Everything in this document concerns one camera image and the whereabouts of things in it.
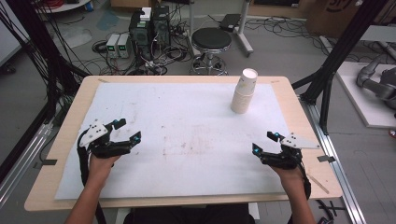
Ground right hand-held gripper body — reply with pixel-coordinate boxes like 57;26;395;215
261;133;321;171

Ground white panel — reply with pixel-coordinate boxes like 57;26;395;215
0;0;31;67

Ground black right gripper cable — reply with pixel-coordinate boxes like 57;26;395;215
298;160;313;201

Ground black round stool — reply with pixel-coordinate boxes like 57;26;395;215
190;26;233;77

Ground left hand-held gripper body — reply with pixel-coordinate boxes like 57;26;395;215
78;119;132;160

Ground white bench power supply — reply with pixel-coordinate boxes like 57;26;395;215
117;33;133;59
105;33;121;59

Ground small white box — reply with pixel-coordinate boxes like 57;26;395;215
139;6;153;22

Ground tangle of black floor cables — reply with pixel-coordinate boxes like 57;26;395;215
92;18;194;77

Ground person's dark trousers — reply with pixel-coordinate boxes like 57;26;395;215
122;203;257;224

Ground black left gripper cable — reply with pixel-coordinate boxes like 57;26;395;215
76;128;92;189

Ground person's right hand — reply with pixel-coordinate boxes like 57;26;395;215
270;163;306;189

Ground brown cardboard box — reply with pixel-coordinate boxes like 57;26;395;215
305;0;396;39

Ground flat black device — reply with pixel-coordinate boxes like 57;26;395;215
219;13;243;33

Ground black computer tower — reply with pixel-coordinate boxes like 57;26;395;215
128;8;154;63
151;5;172;49

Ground black metal frame post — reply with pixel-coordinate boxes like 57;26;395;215
291;0;390;135
5;0;92;106

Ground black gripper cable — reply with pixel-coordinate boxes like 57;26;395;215
298;160;313;201
76;128;92;189

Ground white table mat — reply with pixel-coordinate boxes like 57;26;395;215
54;81;296;201

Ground round white table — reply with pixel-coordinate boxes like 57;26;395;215
33;0;92;14

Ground aluminium rail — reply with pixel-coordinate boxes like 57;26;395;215
0;121;54;208
299;98;368;224

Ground white platform board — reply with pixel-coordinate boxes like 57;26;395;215
335;61;396;130

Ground person's left hand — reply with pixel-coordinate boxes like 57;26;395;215
87;154;121;189

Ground stack of paper cups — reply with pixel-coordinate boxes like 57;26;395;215
230;67;259;115

